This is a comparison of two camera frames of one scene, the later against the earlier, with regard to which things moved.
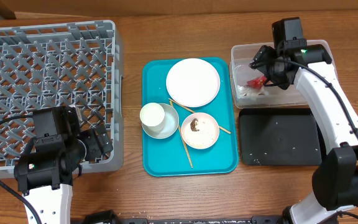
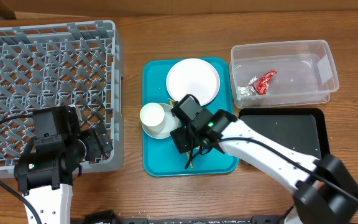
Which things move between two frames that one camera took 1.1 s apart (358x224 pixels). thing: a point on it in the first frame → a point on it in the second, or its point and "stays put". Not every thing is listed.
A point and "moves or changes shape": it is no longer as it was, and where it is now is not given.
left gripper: (96, 149) stays put
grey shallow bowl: (171, 124) stays put
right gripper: (265, 62) → (182, 141)
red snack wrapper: (257, 83) moves or changes shape
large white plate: (192, 83) stays put
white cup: (152, 117) stays put
